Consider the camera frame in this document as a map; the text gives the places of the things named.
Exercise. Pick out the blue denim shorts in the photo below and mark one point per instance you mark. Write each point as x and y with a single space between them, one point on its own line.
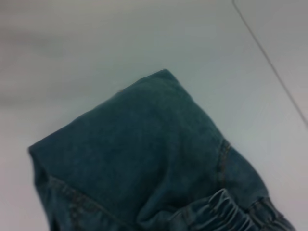
144 144

